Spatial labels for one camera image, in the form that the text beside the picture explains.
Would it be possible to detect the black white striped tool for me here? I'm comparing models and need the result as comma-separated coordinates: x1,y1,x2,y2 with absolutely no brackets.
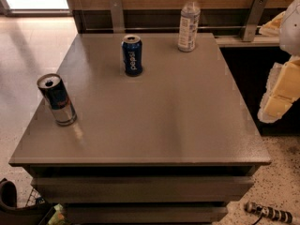
244,202,299,225

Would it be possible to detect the redbull can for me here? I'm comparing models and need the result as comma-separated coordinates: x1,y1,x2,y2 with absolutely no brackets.
37,73,77,126

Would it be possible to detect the right metal wall bracket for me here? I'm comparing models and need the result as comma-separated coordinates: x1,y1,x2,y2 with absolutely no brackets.
240,0,268,42

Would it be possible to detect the metal wall bracket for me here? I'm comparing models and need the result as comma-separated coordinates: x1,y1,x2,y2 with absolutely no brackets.
109,0,125,34
240,0,268,42

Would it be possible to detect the green packet on floor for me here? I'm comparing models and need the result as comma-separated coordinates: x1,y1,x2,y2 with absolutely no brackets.
47,204,71,225

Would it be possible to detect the clear plastic water bottle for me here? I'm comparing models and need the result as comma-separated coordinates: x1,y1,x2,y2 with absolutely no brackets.
177,0,201,53

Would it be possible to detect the grey drawer cabinet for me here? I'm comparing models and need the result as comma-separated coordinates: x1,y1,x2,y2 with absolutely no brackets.
10,34,271,225

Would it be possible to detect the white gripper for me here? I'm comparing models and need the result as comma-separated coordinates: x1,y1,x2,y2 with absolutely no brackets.
257,0,300,123

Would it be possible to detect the blue pepsi can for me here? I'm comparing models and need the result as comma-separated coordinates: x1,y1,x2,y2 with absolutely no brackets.
121,35,143,76

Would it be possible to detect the left metal wall bracket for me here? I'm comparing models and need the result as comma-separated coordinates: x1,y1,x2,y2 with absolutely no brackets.
109,0,125,34

